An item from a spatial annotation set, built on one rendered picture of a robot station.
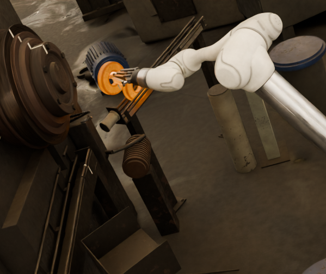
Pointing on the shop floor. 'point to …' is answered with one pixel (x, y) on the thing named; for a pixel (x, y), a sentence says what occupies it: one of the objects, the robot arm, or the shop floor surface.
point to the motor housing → (149, 185)
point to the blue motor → (105, 50)
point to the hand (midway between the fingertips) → (110, 75)
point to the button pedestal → (266, 134)
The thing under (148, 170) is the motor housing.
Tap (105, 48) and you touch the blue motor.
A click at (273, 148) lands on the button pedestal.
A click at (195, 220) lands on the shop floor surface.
